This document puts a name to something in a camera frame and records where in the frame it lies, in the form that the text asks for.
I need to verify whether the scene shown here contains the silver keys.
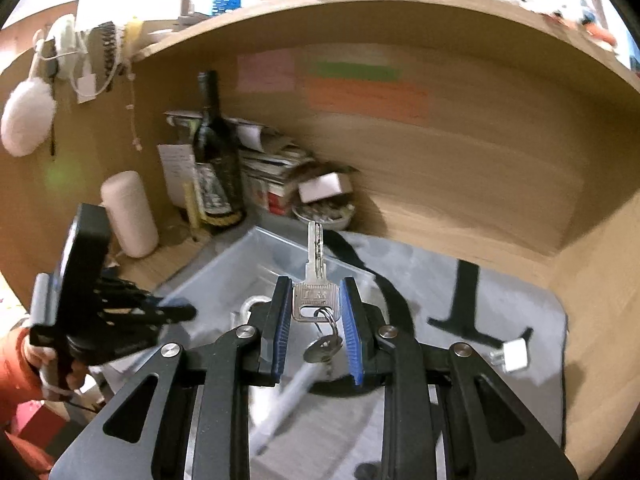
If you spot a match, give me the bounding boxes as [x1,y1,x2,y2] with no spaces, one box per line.
[292,221,343,364]

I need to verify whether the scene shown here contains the clear plastic storage bin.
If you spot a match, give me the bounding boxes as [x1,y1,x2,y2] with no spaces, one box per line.
[98,224,381,461]

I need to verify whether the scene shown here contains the small white silver cap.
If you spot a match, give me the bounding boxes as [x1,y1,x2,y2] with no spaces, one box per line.
[489,338,529,374]

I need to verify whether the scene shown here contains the orange sleeve forearm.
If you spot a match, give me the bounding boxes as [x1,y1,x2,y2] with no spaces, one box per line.
[1,327,66,479]

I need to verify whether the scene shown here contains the left hand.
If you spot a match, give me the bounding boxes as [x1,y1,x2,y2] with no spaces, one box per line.
[23,339,88,401]

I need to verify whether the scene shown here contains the white handheld massager device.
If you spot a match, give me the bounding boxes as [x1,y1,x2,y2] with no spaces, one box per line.
[248,322,326,458]

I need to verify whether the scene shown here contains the beige cylindrical speaker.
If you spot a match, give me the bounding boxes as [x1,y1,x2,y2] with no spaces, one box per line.
[101,170,160,259]

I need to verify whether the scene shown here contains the white bowl of trinkets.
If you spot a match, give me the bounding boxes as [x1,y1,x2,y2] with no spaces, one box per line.
[293,198,356,231]

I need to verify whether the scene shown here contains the small white box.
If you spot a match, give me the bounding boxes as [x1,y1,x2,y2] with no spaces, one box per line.
[298,172,352,204]

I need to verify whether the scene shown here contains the stack of books and papers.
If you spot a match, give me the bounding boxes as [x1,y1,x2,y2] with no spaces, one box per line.
[165,110,316,219]

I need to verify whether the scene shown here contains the grey felt desk mat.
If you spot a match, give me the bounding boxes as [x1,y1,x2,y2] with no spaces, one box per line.
[249,209,570,480]

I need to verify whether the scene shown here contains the dark wine bottle elephant label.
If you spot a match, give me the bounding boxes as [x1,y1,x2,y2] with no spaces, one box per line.
[192,70,246,231]

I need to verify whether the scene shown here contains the white handwritten paper note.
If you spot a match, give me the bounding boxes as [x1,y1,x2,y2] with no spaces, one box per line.
[157,144,194,209]

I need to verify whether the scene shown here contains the white fluffy pompom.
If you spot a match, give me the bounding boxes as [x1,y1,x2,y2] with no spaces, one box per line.
[1,77,56,157]

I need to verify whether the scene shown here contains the pink sticky note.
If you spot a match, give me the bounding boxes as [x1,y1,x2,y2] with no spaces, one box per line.
[236,49,296,93]

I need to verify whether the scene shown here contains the orange sticky note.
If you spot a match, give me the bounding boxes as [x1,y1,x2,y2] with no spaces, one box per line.
[303,77,428,125]

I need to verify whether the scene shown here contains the green sticky note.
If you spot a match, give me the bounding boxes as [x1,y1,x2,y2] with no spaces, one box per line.
[310,61,401,82]

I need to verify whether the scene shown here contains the black hair brush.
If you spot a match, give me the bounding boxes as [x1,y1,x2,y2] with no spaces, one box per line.
[89,21,120,96]

